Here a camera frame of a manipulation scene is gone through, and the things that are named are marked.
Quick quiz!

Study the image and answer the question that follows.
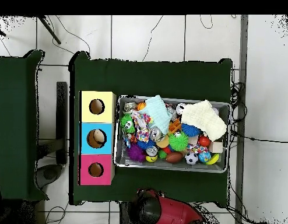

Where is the blue globe print ball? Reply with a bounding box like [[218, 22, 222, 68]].
[[198, 150, 212, 163]]

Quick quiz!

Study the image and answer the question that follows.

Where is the silver wire mesh bin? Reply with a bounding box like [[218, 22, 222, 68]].
[[113, 94, 231, 174]]

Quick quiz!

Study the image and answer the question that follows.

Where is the brown toy football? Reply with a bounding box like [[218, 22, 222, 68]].
[[165, 151, 184, 164]]

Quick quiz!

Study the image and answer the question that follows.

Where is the purple spiky ball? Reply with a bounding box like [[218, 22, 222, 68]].
[[126, 143, 146, 163]]

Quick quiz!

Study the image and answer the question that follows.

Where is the small green fuzzy eyed toy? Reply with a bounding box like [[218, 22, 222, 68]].
[[120, 114, 136, 134]]

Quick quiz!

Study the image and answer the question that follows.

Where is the dark green table cloth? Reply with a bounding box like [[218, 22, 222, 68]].
[[68, 50, 234, 209]]

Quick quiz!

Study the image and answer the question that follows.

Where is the long black tripod leg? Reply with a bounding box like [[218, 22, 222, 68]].
[[37, 15, 62, 45]]

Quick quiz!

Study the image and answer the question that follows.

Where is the black floor cable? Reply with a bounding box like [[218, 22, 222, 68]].
[[230, 129, 288, 144]]

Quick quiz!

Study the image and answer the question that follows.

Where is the green covered side table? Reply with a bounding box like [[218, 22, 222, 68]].
[[0, 49, 50, 202]]

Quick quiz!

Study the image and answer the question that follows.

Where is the colourful heart print cloth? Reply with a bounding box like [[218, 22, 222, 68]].
[[131, 109, 154, 144]]

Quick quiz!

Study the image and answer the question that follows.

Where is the black and white soccer ball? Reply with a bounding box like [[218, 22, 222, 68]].
[[184, 152, 199, 166]]

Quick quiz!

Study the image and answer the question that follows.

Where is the grey oval floor object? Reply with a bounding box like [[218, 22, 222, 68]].
[[35, 163, 64, 190]]

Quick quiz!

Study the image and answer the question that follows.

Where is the black flat panel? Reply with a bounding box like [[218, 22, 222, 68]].
[[55, 80, 68, 165]]

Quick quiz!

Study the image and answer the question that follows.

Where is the cream waffle cloth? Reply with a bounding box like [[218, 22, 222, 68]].
[[180, 99, 228, 142]]

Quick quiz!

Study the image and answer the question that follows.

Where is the silver drink can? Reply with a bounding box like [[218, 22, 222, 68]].
[[149, 126, 166, 142]]

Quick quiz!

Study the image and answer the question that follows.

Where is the large green fuzzy eyed toy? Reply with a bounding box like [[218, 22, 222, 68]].
[[168, 131, 189, 152]]

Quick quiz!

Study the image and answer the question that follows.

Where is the wooden box with three holes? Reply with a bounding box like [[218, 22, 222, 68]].
[[78, 90, 117, 186]]

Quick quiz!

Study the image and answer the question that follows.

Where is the light blue waffle cloth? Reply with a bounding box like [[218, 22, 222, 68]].
[[138, 94, 173, 135]]

